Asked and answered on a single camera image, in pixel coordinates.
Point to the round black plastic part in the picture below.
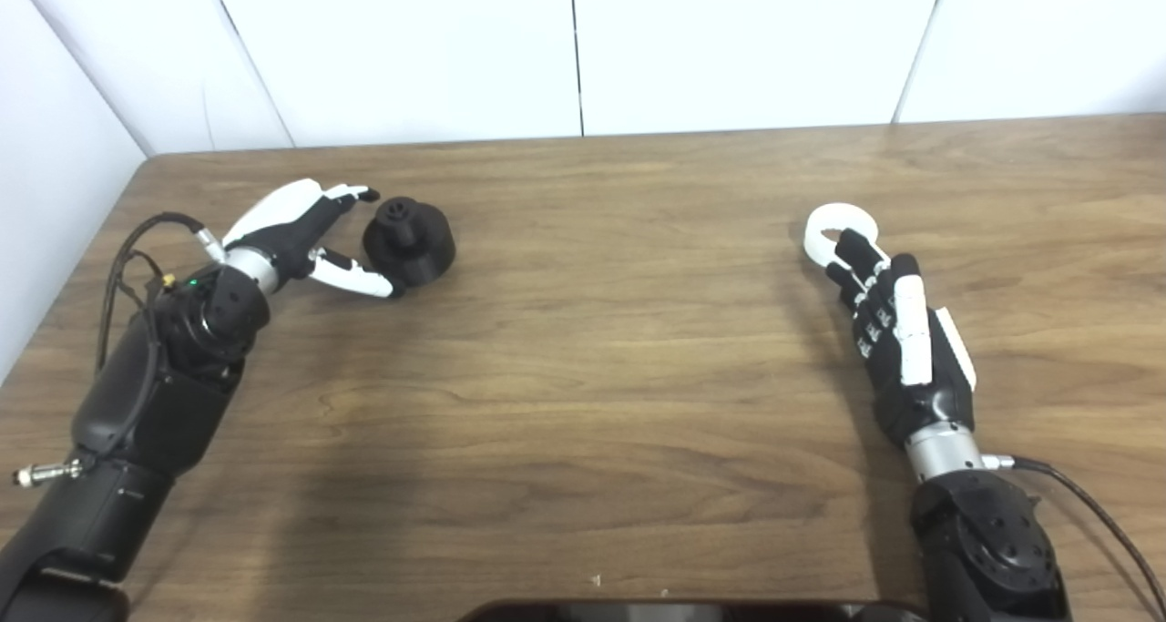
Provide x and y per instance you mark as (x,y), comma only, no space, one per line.
(421,249)

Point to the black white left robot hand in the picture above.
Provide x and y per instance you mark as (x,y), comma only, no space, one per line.
(287,230)

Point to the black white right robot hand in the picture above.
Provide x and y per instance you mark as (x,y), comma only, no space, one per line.
(920,390)

